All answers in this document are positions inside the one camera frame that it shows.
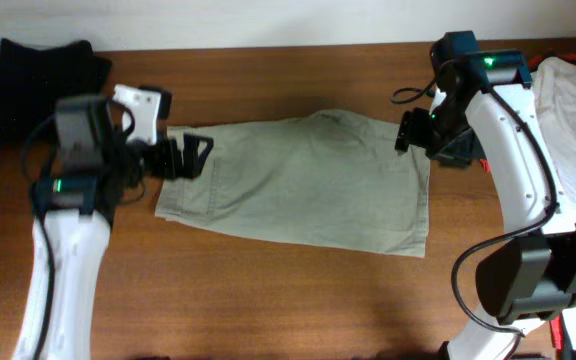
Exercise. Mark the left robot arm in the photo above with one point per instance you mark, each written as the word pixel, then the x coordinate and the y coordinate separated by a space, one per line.
pixel 73 220

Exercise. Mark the folded black garment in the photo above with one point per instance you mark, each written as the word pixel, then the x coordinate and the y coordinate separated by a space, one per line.
pixel 32 81

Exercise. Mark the khaki green shorts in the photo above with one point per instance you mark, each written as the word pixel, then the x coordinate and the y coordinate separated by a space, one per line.
pixel 329 179

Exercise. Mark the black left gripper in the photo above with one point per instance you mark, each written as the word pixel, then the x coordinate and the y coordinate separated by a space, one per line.
pixel 189 164

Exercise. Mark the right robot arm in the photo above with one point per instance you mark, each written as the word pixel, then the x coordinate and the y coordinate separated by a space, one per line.
pixel 463 70

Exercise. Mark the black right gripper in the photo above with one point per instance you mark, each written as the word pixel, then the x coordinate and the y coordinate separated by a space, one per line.
pixel 411 127

